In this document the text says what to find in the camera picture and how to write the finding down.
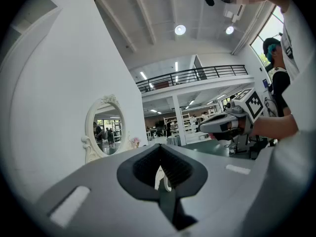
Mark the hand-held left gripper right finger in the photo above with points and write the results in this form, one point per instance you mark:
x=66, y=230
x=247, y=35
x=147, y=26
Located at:
x=222, y=186

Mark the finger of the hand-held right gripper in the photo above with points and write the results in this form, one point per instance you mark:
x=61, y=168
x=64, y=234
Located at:
x=222, y=117
x=212, y=127

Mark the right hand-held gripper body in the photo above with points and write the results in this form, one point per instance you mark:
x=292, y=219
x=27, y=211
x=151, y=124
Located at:
x=253, y=102

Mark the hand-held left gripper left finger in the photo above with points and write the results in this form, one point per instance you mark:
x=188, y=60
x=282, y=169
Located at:
x=103, y=194

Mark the person's right forearm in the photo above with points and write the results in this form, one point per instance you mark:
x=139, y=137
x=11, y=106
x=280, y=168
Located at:
x=274, y=126

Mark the person's right hand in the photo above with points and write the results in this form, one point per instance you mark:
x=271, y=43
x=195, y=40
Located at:
x=242, y=127

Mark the white storage shelves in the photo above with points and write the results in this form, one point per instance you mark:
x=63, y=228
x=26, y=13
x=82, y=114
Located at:
x=190, y=125

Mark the white pillar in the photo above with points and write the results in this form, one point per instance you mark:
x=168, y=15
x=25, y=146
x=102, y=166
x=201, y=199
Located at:
x=179, y=120

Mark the table with pale cloth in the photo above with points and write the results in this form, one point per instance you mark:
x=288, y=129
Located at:
x=174, y=141

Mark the black mezzanine railing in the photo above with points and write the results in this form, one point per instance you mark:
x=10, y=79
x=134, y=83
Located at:
x=192, y=75

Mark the pink flower bouquet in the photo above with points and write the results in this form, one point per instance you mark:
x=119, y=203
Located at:
x=135, y=141

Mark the oval white-framed mirror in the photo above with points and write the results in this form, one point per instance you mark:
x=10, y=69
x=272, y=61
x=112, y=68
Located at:
x=107, y=130

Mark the tall window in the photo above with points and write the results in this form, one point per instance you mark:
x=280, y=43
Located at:
x=267, y=36

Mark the round ceiling lamp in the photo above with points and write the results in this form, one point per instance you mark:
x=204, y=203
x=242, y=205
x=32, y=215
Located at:
x=229, y=30
x=180, y=29

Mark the person's white printed t-shirt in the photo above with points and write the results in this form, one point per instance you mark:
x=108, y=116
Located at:
x=296, y=38

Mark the white air conditioner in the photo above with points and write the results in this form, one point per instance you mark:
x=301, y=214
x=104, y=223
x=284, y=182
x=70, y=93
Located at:
x=233, y=12

